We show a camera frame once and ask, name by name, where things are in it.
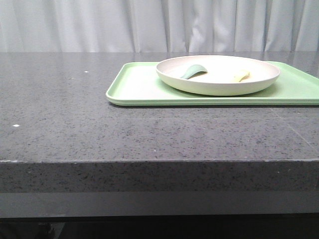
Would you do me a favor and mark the white round plate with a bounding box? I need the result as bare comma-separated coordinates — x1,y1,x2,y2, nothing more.
156,55,281,96

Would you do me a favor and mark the light green plastic tray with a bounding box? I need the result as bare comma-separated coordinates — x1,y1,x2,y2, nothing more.
106,61,319,107

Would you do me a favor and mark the pale green plastic spoon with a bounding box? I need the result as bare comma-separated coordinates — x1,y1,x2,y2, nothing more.
181,64,208,79

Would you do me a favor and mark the white pleated curtain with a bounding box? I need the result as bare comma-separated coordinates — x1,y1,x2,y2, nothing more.
0,0,319,53

